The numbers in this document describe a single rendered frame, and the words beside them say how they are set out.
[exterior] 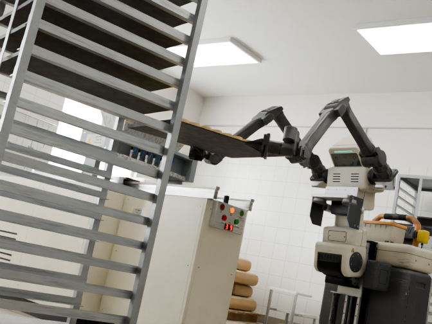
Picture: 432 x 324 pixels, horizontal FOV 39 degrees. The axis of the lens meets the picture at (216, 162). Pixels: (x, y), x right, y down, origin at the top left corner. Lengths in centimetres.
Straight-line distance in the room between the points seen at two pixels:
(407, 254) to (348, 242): 32
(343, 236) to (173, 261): 90
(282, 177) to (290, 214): 53
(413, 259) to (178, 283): 122
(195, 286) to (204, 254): 17
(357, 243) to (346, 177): 35
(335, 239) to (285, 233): 455
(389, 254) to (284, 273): 445
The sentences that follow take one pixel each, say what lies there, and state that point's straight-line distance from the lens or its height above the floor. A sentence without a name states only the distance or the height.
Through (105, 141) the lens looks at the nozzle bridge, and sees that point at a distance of 366.
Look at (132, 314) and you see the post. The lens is 225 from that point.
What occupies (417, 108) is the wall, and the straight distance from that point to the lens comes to 750.
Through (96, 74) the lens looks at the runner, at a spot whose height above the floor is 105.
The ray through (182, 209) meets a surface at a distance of 330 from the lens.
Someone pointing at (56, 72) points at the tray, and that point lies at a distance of 226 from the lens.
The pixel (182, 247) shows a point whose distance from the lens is 323.
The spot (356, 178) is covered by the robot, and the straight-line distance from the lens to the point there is 326.
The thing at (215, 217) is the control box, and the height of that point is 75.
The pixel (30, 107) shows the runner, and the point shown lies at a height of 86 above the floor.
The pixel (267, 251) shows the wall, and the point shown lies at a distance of 791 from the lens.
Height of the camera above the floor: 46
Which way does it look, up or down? 10 degrees up
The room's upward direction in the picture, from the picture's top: 12 degrees clockwise
